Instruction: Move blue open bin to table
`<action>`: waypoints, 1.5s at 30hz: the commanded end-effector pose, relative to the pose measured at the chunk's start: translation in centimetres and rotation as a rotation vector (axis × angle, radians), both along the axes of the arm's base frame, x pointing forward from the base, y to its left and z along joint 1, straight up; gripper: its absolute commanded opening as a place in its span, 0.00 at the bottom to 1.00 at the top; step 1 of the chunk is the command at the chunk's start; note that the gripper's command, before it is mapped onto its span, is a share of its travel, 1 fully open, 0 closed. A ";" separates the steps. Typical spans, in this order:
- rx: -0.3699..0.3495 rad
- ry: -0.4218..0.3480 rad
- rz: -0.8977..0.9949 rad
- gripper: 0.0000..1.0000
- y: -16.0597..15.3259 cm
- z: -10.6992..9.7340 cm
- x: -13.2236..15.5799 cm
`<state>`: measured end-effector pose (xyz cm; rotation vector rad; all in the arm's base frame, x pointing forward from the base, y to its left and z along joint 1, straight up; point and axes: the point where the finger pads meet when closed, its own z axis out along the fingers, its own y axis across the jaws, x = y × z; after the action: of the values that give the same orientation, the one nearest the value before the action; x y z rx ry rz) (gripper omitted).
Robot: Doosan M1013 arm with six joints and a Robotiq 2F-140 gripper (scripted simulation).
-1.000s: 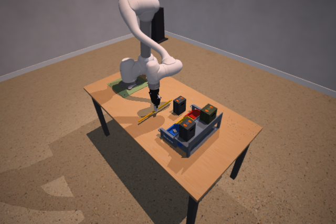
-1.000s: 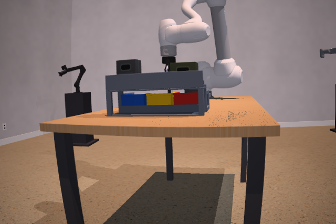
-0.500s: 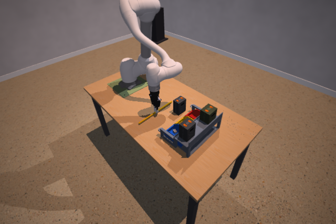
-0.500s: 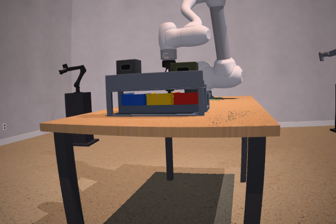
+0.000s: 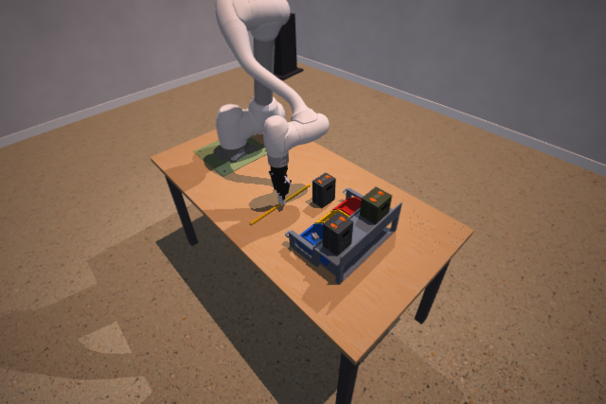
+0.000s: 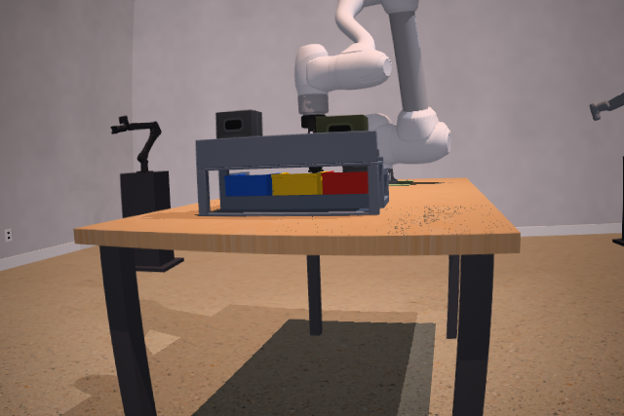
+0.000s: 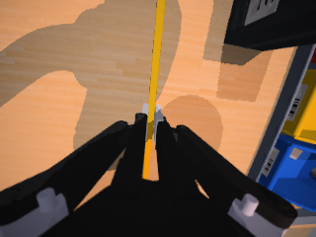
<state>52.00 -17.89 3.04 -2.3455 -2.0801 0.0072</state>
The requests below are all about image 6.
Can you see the blue bin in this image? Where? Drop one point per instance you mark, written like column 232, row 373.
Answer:
column 248, row 185

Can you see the yellow open bin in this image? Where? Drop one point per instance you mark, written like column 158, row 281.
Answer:
column 297, row 183

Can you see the red open bin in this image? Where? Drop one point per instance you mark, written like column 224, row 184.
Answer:
column 345, row 182

